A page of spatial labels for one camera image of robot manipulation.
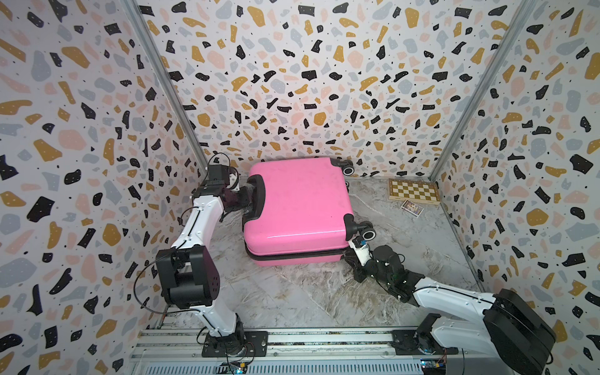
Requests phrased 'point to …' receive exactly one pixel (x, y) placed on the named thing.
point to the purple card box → (412, 208)
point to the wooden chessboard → (416, 191)
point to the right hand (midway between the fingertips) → (346, 259)
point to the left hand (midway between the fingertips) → (253, 197)
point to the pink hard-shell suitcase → (301, 212)
